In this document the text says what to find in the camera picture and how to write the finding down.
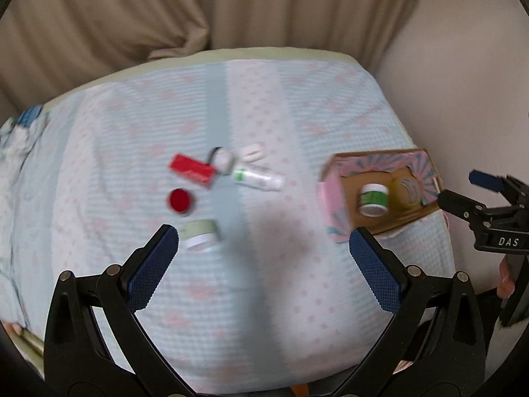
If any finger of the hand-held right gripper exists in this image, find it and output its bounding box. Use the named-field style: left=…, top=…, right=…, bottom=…
left=468, top=169, right=529, bottom=216
left=438, top=189, right=490, bottom=232

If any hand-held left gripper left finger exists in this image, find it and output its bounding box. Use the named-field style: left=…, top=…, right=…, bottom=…
left=43, top=224, right=196, bottom=397

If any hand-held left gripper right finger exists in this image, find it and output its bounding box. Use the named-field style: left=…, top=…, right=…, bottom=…
left=330, top=227, right=487, bottom=397

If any pale green white jar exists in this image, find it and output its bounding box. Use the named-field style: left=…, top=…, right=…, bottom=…
left=178, top=219, right=221, bottom=253

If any red lidded jar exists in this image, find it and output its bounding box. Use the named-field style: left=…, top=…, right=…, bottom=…
left=167, top=188, right=197, bottom=216

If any pink patterned cardboard box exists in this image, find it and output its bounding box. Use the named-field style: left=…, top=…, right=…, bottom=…
left=318, top=149, right=450, bottom=244

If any red rectangular box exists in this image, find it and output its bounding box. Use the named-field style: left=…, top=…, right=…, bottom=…
left=169, top=154, right=218, bottom=190

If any white round container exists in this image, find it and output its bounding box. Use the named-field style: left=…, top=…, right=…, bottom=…
left=208, top=148, right=236, bottom=174

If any white green tube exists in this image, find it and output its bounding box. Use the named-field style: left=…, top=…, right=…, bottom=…
left=231, top=164, right=285, bottom=192

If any white oval case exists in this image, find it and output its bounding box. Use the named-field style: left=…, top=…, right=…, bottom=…
left=240, top=143, right=266, bottom=162

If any person's right hand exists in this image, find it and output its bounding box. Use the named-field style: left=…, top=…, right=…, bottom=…
left=497, top=255, right=516, bottom=299

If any yellow jar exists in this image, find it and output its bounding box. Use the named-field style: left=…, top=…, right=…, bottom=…
left=390, top=176, right=422, bottom=209

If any green labelled white jar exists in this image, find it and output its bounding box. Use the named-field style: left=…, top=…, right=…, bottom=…
left=357, top=183, right=390, bottom=218

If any light green bed sheet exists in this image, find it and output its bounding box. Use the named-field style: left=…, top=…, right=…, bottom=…
left=0, top=47, right=364, bottom=381

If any beige curtain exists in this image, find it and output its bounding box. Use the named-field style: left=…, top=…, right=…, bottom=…
left=0, top=0, right=419, bottom=106

